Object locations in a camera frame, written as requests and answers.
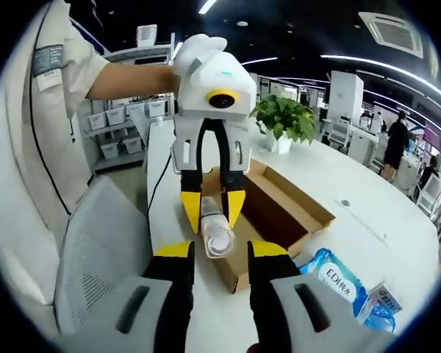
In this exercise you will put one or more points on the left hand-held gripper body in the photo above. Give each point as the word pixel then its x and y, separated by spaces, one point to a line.
pixel 213 77

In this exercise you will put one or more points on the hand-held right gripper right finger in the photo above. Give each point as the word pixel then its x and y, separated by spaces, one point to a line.
pixel 279 305

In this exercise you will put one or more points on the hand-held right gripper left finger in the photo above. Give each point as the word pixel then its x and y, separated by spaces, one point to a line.
pixel 150 301

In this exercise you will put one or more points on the brown cardboard shoe box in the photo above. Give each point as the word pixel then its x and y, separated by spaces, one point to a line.
pixel 279 209

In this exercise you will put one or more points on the clear plastic bottle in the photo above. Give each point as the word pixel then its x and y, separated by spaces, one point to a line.
pixel 217 239

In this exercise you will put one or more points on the light blue wet wipes pack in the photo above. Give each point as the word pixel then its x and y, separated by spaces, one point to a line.
pixel 334 276

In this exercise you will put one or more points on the blue patterned soft packet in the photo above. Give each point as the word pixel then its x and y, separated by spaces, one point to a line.
pixel 384 305

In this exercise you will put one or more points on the person's right hand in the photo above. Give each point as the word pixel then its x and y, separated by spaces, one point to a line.
pixel 254 349

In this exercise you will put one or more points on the white ceiling light strip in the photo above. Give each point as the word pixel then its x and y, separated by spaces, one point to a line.
pixel 338 57
pixel 207 6
pixel 259 61

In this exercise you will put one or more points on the row of white storage bins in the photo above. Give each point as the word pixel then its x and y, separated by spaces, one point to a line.
pixel 115 115

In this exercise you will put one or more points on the grey metal shelf rack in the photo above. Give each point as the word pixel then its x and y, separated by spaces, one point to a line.
pixel 110 131

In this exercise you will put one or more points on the white stacked trays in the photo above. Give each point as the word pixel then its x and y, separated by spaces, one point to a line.
pixel 147 35

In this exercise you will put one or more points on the green potted plant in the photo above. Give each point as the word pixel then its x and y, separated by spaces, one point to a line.
pixel 283 114

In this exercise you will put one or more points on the grey mesh office chair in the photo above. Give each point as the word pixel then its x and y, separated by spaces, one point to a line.
pixel 99 239

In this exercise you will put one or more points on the person in white shirt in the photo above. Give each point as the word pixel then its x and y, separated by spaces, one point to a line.
pixel 29 147

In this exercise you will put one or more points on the ceiling air conditioner vent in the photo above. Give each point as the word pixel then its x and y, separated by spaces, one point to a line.
pixel 393 35

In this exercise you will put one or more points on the white office chair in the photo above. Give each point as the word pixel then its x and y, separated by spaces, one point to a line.
pixel 431 195

